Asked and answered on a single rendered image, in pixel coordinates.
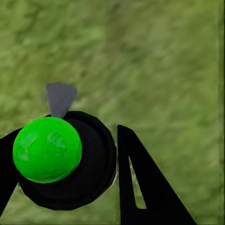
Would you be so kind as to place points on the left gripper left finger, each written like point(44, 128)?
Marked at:
point(8, 179)

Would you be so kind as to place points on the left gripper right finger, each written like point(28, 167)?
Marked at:
point(163, 205)

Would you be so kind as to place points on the pesticide atomizer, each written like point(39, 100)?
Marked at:
point(67, 159)

